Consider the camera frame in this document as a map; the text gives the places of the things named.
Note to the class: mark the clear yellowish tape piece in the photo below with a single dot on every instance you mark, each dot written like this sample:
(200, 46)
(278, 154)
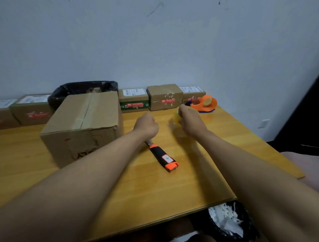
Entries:
(177, 117)

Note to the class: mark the red labelled cardboard parcel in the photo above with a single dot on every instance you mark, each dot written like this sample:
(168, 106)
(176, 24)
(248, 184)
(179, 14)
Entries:
(31, 109)

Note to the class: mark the cardboard parcel with white label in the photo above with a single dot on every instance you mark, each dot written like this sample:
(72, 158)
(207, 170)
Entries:
(6, 116)

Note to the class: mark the orange tape dispenser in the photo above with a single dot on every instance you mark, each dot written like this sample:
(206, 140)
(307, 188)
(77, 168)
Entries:
(205, 103)

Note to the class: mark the person's left fingers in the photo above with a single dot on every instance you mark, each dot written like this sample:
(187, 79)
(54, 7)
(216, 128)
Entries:
(152, 119)

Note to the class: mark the white labelled cardboard parcel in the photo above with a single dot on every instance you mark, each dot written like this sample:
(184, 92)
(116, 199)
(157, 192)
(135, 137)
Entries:
(193, 94)

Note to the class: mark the large plain cardboard box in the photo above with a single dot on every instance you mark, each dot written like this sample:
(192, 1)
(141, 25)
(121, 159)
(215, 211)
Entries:
(82, 127)

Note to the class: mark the black bin with paper scraps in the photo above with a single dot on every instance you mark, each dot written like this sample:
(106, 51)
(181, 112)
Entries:
(230, 222)

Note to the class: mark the small taped cardboard parcel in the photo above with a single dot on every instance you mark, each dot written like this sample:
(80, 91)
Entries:
(165, 97)

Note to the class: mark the orange black utility knife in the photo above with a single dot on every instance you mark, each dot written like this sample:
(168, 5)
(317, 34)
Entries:
(163, 157)

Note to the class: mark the green banded cardboard parcel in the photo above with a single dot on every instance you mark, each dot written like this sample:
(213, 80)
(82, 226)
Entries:
(133, 101)

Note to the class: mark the person's left forearm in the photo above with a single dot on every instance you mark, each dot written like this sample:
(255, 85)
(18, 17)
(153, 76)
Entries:
(72, 187)

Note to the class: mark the person's right fingers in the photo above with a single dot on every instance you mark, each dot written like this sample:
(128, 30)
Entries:
(181, 111)

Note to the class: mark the dark door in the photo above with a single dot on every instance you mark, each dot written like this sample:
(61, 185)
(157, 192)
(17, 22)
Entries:
(299, 119)

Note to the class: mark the black plastic trash bag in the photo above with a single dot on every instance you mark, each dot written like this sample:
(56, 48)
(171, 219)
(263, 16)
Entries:
(79, 91)

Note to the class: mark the white wall socket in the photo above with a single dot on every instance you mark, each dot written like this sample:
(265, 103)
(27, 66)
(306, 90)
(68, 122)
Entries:
(264, 123)

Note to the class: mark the person's left hand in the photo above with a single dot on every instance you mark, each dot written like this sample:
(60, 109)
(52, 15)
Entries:
(146, 126)

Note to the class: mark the person's right forearm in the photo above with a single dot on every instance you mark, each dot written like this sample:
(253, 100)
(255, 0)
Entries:
(251, 184)

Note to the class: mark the person's right hand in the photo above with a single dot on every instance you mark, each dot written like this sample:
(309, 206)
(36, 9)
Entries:
(190, 119)

